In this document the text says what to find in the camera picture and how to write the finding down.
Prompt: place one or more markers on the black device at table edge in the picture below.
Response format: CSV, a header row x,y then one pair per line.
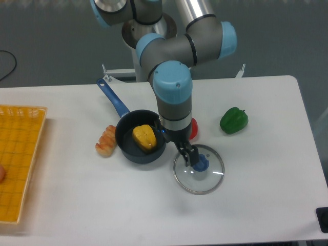
x,y
322,216

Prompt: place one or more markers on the red toy bell pepper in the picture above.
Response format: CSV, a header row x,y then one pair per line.
x,y
194,129

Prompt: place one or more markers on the glass lid with blue knob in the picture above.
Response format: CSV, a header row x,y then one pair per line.
x,y
202,178

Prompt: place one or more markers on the green toy bell pepper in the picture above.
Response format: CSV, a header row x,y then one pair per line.
x,y
234,120

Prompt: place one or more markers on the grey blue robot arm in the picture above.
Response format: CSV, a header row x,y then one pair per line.
x,y
166,61

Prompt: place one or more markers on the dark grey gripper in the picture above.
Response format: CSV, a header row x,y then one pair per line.
x,y
178,132

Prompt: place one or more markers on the white bracket behind table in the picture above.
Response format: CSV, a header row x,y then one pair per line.
x,y
241,72

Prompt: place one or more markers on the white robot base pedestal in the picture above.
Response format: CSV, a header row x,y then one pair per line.
x,y
132,32

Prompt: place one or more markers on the dark pot with blue handle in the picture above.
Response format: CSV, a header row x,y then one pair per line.
x,y
128,121

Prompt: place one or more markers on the orange toy shrimp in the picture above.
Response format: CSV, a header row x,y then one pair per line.
x,y
107,142

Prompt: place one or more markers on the yellow woven basket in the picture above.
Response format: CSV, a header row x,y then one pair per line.
x,y
21,129

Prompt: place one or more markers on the yellow toy bell pepper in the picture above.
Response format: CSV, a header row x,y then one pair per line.
x,y
145,138

